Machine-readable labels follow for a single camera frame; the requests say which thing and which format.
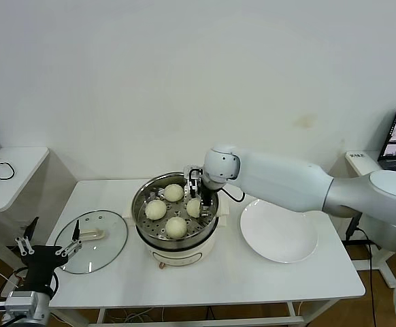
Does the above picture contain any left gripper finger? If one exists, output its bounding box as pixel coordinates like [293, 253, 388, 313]
[14, 217, 39, 256]
[55, 219, 83, 257]

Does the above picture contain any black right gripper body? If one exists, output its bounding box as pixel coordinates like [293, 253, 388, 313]
[200, 183, 218, 206]

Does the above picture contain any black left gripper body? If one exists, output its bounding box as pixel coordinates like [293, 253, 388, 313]
[21, 245, 70, 296]

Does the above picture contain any white steamed baozi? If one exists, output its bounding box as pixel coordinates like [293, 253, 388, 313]
[144, 199, 167, 221]
[163, 183, 185, 202]
[165, 216, 188, 239]
[186, 198, 203, 218]

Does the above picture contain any round glass pot lid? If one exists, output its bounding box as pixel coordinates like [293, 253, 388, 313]
[52, 211, 129, 275]

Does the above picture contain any stainless steel steamer basket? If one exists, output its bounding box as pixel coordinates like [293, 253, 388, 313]
[131, 173, 220, 241]

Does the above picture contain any white round plate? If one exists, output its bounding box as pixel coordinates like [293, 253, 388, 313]
[240, 199, 318, 264]

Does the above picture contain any white side table with laptop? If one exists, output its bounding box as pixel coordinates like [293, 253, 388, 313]
[344, 151, 396, 290]

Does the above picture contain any black floor bar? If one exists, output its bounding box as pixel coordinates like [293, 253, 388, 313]
[341, 238, 386, 245]

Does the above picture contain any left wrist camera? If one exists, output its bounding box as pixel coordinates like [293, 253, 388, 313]
[5, 291, 35, 315]

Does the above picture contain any white side table with cables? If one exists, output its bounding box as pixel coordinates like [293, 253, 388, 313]
[0, 147, 51, 300]

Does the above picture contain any white main table frame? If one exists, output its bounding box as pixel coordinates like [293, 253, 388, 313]
[95, 299, 304, 327]

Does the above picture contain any black cable with adapter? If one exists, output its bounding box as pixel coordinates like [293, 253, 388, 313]
[344, 217, 378, 327]

